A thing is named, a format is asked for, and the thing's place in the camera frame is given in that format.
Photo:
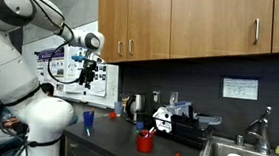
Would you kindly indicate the teal sharpie marker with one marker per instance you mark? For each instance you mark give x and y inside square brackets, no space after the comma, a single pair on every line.
[88,131]

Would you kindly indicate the blue plastic cup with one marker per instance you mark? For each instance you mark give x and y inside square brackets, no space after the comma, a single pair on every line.
[88,119]

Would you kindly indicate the red measuring scoop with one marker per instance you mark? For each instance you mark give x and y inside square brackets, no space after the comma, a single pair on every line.
[112,114]

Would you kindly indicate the black dish rack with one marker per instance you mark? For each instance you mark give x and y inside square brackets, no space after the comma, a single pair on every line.
[189,128]

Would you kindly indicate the white wall note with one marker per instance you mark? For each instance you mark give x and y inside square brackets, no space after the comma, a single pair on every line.
[240,88]

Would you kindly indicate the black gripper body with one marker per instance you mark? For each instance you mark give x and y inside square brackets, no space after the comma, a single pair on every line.
[89,68]

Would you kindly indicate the small metal cylinder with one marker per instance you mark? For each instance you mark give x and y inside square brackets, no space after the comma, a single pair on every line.
[239,140]

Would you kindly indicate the small dark blue cup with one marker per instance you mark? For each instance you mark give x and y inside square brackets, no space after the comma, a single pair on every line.
[139,125]

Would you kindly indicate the person with dark hair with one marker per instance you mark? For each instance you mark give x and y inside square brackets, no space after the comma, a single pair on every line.
[47,88]

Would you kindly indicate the silver sink faucet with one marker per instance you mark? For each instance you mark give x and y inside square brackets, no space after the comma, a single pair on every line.
[260,131]

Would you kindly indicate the grey plastic lid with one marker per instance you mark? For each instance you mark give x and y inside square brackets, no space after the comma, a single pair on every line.
[209,119]

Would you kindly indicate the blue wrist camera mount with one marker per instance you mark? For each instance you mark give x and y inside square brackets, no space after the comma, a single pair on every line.
[78,58]

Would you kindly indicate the red plastic cup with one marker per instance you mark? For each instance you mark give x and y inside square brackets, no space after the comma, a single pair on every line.
[144,144]

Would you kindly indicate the whiteboard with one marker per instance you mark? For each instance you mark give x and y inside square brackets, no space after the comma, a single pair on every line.
[112,86]

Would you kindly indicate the stainless steel kettle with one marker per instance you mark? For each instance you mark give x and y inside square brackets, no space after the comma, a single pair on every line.
[136,106]

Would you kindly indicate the purple header poster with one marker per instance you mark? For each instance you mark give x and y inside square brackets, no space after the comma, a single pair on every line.
[43,63]

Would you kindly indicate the pale blue plastic container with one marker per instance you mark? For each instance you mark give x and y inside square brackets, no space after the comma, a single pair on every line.
[179,107]

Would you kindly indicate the wide wooden cabinet door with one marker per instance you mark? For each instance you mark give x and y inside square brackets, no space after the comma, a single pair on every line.
[217,24]

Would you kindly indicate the wall outlet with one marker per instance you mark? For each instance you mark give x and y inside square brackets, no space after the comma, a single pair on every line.
[173,98]
[156,96]

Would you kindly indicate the orange marker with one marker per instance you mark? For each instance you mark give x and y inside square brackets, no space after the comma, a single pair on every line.
[92,110]

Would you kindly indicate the translucent pale blue cup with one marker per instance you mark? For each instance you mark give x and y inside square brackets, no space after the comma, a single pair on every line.
[118,108]

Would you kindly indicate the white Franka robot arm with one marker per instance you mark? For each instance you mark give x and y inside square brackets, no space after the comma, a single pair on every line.
[3,67]

